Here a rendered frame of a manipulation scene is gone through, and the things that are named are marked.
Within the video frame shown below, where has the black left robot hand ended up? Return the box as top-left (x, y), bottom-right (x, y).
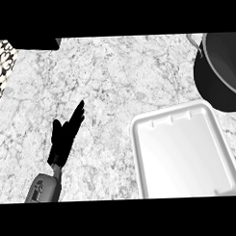
top-left (44, 99), bottom-right (88, 169)

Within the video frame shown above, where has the white foam tray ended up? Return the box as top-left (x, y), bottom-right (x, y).
top-left (127, 97), bottom-right (236, 200)

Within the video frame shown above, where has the dark grey pot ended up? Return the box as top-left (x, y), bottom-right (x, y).
top-left (185, 31), bottom-right (236, 115)

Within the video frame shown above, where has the black appliance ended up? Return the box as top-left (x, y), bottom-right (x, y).
top-left (10, 37), bottom-right (63, 53)

